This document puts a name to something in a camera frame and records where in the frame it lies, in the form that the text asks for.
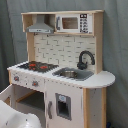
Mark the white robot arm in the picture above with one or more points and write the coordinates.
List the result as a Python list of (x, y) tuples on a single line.
[(11, 118)]

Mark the wooden toy kitchen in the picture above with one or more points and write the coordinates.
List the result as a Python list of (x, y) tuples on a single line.
[(73, 50)]

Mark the metal pot in sink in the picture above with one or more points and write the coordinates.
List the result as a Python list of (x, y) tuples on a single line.
[(70, 74)]

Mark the grey toy sink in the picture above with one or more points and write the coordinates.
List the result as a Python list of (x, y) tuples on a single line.
[(81, 74)]

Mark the black toy stovetop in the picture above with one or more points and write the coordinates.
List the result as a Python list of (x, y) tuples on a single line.
[(38, 66)]

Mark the right red stove knob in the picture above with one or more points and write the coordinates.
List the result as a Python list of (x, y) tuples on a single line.
[(35, 83)]

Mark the red stove knob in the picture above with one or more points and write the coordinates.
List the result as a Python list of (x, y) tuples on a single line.
[(16, 78), (35, 83)]

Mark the grey dishwasher panel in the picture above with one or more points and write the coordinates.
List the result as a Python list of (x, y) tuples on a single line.
[(63, 106)]

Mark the toy microwave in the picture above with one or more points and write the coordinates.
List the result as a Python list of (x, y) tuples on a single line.
[(74, 23)]

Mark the grey range hood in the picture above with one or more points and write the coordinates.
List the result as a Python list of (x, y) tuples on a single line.
[(40, 26)]

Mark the left red stove knob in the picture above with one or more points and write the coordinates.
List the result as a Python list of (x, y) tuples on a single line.
[(16, 78)]

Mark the white oven door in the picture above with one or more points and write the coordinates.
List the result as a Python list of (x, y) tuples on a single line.
[(7, 95)]

